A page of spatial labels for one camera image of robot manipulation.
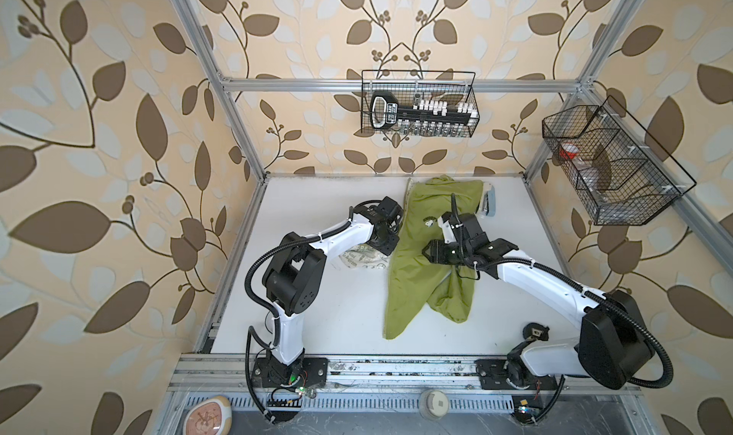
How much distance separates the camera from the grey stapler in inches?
42.9

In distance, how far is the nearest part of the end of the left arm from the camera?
688mm

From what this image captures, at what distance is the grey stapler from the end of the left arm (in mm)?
442
